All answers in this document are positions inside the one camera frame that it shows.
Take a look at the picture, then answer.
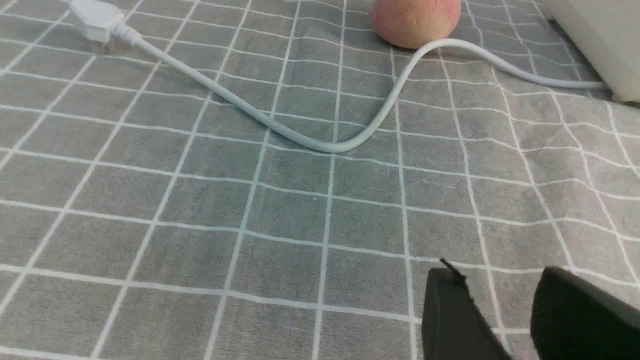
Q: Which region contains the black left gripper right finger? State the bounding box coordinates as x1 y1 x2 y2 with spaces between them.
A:
530 266 640 360

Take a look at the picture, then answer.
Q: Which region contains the white toaster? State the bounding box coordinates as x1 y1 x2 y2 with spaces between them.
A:
543 0 640 103

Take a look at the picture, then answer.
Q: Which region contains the grey checked tablecloth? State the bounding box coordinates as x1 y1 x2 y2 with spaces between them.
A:
0 0 639 360

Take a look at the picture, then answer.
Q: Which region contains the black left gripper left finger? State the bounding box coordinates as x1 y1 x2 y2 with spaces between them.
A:
422 258 511 360

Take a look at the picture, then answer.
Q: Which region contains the white power cable with plug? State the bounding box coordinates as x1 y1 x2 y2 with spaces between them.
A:
66 0 610 154

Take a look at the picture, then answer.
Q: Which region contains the pink peach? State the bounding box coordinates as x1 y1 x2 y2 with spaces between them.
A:
369 0 462 49

